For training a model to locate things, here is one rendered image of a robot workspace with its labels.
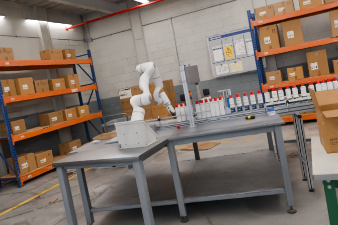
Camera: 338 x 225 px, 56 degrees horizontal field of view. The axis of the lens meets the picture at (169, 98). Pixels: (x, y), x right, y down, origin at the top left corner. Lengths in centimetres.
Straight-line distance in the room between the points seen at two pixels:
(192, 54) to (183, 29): 68
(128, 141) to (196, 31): 563
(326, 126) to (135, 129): 156
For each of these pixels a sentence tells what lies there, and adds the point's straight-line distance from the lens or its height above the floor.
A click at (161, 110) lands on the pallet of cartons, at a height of 76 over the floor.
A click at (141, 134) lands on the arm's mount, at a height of 94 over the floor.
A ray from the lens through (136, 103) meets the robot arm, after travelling 317.
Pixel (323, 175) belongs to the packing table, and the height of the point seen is 78.
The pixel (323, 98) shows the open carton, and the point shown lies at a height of 106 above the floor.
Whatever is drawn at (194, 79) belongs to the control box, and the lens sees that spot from 343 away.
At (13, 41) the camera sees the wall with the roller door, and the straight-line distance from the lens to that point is 783.
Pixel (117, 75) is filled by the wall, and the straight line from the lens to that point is 919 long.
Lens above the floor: 135
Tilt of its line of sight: 3 degrees down
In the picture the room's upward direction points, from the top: 11 degrees counter-clockwise
